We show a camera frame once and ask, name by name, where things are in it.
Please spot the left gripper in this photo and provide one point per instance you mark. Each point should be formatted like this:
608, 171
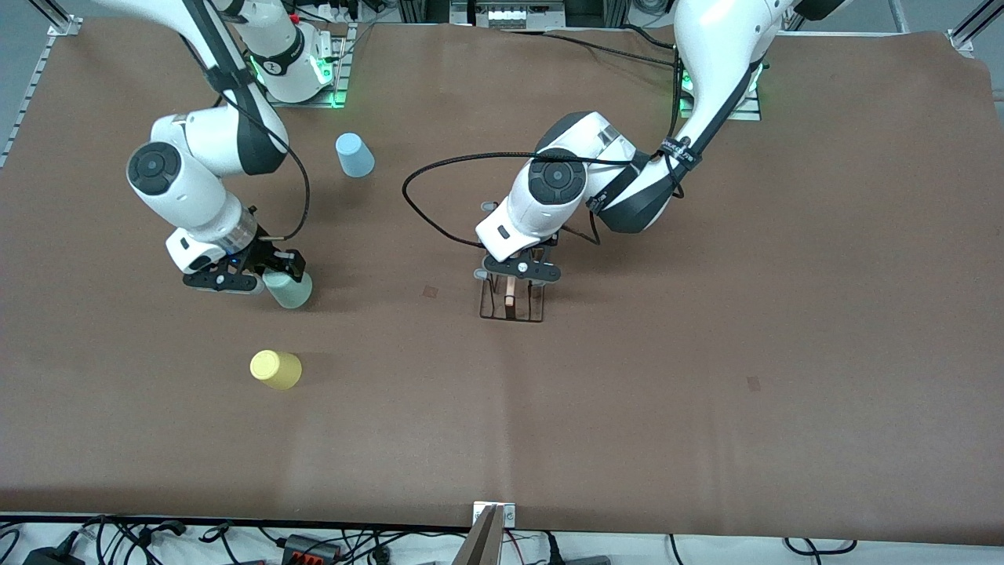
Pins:
537, 253

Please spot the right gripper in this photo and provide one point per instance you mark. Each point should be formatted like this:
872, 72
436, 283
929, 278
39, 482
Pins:
263, 253

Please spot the pale green plastic cup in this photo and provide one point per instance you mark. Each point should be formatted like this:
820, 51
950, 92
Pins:
292, 292

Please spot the yellow plastic cup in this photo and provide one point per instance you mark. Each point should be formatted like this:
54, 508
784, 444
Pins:
276, 369

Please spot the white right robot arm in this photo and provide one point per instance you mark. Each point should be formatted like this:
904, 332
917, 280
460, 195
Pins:
204, 149

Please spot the light blue plastic cup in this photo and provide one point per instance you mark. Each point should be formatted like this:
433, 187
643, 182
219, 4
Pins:
355, 155

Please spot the silver control box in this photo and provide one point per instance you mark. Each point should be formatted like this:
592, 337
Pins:
506, 16

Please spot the brown table cover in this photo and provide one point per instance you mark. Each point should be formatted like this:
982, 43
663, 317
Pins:
627, 439

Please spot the white power strip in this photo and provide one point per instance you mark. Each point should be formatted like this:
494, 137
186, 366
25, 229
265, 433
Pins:
337, 9

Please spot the orange black connector block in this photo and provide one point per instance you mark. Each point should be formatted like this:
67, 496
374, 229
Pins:
310, 547

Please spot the aluminium profile beam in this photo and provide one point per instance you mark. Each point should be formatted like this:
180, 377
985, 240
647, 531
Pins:
480, 545

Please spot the black power adapter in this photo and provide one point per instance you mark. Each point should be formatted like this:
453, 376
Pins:
51, 557

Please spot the aluminium corner profile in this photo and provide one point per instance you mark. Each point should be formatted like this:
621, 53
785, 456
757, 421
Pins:
969, 31

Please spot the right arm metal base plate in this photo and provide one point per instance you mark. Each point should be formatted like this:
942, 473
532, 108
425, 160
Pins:
342, 74

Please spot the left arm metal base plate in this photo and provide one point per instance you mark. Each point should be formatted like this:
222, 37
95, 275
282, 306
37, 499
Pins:
749, 114

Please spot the small metal bracket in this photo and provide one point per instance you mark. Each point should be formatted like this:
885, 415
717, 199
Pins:
508, 514

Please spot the aluminium frame rail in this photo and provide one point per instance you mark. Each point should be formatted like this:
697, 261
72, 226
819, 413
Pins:
35, 82

